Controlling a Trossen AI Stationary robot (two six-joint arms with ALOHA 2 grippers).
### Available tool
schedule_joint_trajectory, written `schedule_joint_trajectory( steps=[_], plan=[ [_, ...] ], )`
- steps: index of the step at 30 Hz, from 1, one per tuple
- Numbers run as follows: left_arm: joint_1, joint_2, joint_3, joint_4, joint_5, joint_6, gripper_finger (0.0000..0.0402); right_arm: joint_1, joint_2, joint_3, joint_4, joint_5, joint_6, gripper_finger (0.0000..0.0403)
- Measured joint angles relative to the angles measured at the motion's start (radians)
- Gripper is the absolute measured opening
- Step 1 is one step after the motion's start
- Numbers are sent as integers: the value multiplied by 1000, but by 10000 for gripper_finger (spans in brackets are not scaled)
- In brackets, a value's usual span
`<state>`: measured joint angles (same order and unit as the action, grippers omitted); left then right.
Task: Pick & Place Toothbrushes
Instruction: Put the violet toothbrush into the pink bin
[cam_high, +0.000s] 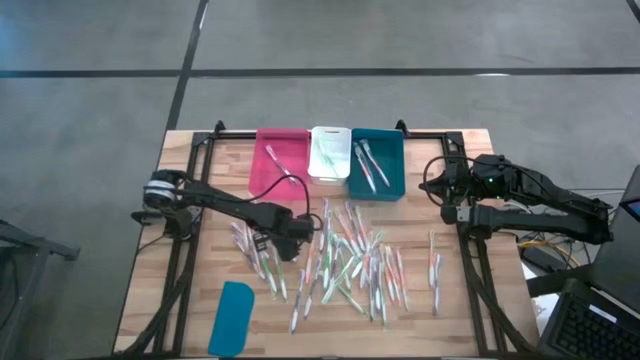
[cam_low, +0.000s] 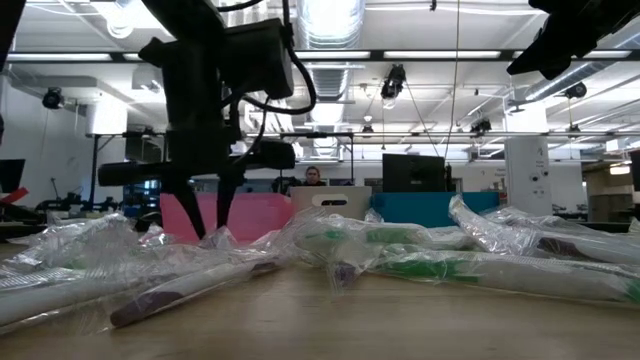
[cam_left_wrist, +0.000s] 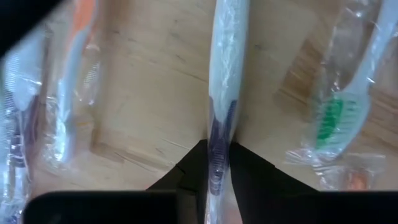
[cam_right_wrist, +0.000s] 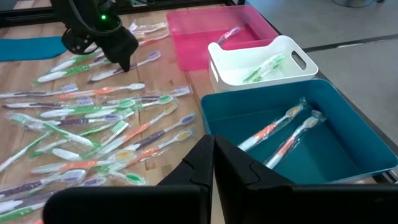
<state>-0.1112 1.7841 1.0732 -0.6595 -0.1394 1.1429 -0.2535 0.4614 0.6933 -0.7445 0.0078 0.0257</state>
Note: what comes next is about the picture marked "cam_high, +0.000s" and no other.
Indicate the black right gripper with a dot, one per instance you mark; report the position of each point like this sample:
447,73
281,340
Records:
457,182

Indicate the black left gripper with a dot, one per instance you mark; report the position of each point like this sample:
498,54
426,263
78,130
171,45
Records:
285,227

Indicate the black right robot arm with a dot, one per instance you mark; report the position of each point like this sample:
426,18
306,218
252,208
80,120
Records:
540,220

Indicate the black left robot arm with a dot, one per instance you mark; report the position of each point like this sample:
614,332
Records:
220,200

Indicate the pink plastic bin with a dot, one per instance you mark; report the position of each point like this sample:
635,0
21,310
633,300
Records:
265,185

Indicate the teal plastic bin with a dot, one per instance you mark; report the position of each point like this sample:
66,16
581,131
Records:
395,150

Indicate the white plastic bin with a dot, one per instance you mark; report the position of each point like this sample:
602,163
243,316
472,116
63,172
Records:
342,160

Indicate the teal plastic bin lid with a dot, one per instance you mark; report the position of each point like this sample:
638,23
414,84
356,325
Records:
231,320

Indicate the black power brick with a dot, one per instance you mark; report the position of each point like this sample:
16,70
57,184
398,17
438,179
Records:
537,260

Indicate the black stand bar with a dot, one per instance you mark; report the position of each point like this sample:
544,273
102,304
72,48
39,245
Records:
555,285

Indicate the white paper sheet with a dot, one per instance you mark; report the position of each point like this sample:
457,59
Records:
545,307

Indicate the dark grey monitor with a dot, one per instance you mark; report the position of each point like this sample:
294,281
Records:
620,250

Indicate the black metal stand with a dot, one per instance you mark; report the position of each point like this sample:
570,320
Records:
30,245

